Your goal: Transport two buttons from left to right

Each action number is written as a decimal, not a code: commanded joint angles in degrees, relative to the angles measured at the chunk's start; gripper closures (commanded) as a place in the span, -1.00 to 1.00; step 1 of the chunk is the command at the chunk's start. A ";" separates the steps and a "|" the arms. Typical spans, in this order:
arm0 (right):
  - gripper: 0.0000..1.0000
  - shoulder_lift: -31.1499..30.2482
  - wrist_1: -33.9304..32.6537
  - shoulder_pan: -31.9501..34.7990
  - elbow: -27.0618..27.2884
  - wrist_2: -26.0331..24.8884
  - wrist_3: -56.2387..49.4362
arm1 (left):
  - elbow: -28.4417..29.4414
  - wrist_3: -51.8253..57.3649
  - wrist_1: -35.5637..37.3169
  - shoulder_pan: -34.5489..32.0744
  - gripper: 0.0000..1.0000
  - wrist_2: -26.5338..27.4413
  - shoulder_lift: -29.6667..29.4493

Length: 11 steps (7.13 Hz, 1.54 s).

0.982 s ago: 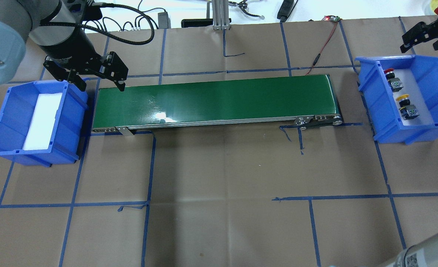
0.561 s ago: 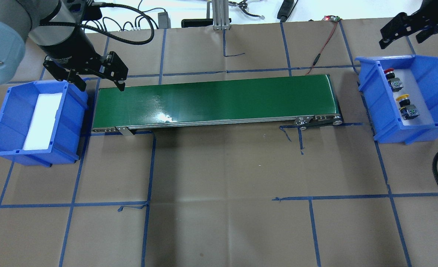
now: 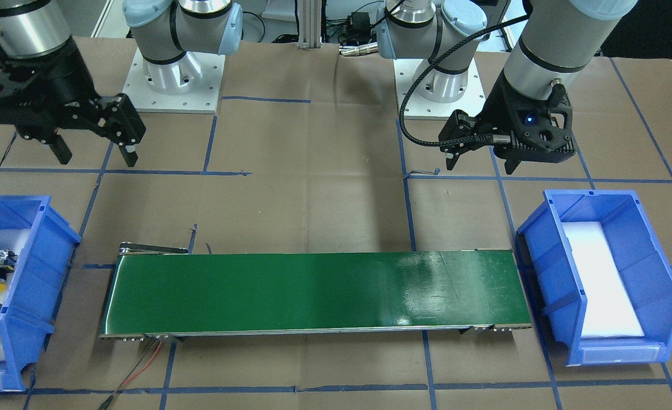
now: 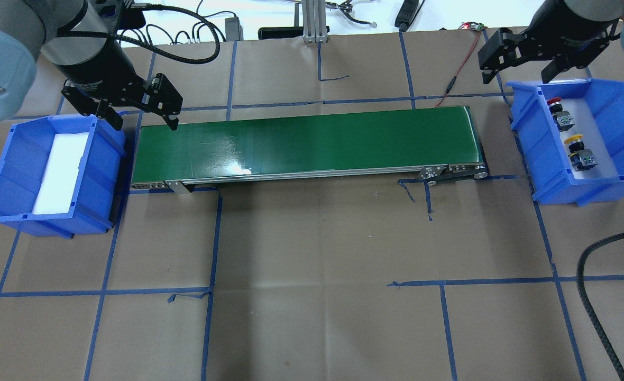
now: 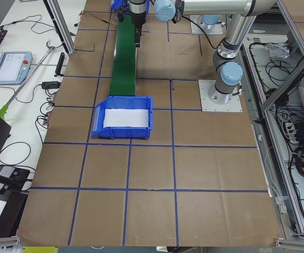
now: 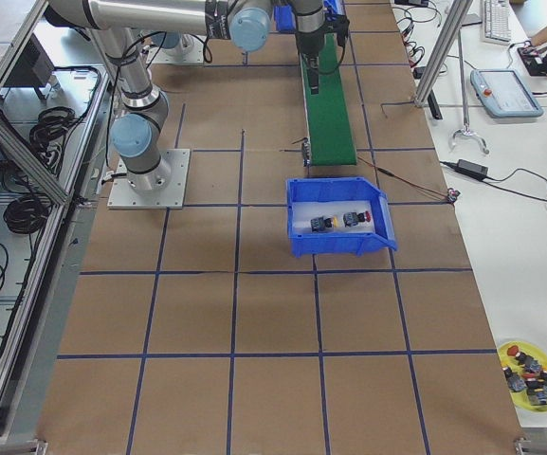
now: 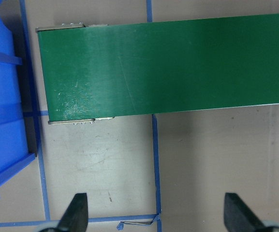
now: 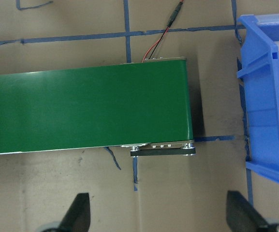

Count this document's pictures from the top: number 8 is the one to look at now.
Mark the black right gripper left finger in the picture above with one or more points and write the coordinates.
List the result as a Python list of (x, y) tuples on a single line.
[(78, 217)]

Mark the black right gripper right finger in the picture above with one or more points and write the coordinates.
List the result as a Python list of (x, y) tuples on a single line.
[(241, 215)]

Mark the blue right plastic bin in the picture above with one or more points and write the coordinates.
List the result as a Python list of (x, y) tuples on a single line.
[(258, 73)]

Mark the green conveyor belt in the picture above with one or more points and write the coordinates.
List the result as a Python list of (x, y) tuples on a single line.
[(125, 104)]

